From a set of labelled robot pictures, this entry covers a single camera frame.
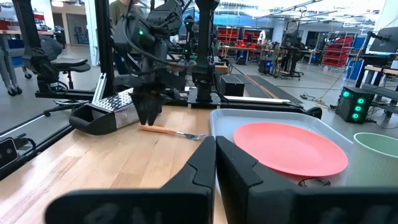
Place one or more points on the wooden desk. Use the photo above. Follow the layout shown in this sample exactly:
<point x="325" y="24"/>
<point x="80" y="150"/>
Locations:
<point x="388" y="71"/>

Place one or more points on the rack with red bins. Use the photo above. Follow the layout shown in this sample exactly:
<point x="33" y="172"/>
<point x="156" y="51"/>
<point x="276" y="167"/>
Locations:
<point x="230" y="34"/>
<point x="339" y="53"/>

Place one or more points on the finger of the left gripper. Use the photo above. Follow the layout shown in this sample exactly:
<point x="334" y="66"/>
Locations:
<point x="154" y="107"/>
<point x="142" y="107"/>

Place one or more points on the black floor mat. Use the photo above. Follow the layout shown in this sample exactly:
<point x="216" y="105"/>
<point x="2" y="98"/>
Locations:
<point x="270" y="90"/>

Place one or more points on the black computer with green lights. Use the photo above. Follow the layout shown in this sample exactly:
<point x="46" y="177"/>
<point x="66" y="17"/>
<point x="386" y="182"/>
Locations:
<point x="348" y="109"/>

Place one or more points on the grey plastic tray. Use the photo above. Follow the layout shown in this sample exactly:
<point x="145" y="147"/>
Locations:
<point x="227" y="124"/>

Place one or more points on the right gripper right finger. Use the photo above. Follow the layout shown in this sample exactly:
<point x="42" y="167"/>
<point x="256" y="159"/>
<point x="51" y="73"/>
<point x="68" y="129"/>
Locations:
<point x="248" y="193"/>

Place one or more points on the black box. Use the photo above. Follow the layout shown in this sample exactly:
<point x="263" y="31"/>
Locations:
<point x="231" y="87"/>

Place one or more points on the blue container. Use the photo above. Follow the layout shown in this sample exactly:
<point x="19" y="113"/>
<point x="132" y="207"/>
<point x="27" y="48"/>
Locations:
<point x="353" y="70"/>

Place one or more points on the pale green cup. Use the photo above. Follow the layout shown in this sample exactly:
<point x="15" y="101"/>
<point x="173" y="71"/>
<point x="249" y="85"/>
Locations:
<point x="376" y="161"/>

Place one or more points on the black table-level camera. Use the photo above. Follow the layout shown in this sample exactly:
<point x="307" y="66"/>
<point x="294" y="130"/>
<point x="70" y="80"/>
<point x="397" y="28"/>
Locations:
<point x="7" y="154"/>

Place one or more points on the dark computer monitor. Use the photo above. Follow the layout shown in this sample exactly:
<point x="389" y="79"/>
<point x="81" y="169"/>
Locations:
<point x="385" y="40"/>

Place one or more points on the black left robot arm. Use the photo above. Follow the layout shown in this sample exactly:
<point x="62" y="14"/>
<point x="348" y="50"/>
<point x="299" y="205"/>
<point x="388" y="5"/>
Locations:
<point x="133" y="34"/>

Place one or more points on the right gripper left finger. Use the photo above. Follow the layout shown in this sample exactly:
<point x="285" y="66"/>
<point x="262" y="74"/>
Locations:
<point x="192" y="180"/>

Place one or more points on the person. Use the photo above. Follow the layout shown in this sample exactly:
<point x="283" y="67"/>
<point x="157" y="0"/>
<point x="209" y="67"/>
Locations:
<point x="300" y="43"/>
<point x="118" y="12"/>

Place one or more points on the red round plate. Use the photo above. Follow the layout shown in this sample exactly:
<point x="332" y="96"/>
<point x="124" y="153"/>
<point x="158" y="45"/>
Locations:
<point x="289" y="149"/>

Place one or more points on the black office chair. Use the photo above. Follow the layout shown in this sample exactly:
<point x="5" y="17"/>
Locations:
<point x="68" y="63"/>

